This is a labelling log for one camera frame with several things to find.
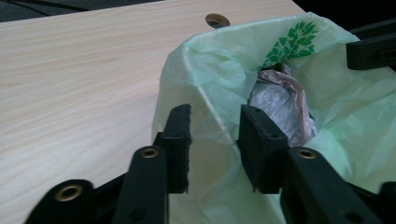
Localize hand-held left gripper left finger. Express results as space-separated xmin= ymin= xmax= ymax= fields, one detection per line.
xmin=153 ymin=103 xmax=192 ymax=194

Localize light green plastic bag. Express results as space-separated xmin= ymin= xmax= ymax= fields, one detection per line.
xmin=151 ymin=11 xmax=396 ymax=224

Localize crumpled plastic wrappers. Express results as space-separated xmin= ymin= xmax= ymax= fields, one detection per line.
xmin=247 ymin=63 xmax=318 ymax=148

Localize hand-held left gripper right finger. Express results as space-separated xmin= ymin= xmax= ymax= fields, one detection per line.
xmin=237 ymin=104 xmax=290 ymax=195

